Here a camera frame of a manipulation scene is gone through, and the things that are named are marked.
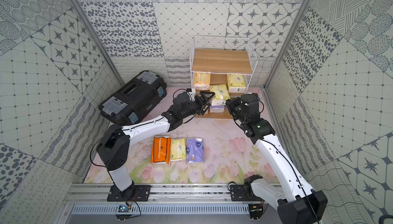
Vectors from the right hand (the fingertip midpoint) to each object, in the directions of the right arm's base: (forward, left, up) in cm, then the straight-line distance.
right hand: (225, 101), depth 74 cm
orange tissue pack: (-17, +33, -21) cm, 43 cm away
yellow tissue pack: (+15, +12, 0) cm, 19 cm away
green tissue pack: (+5, +1, +1) cm, 5 cm away
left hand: (+4, +5, +1) cm, 6 cm away
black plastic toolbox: (+7, +54, -11) cm, 56 cm away
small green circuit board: (-41, +49, -31) cm, 71 cm away
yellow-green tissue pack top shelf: (-15, +25, -25) cm, 38 cm away
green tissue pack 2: (+12, -7, 0) cm, 14 cm away
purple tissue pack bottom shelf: (+13, +2, -24) cm, 28 cm away
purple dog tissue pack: (-14, +15, -26) cm, 33 cm away
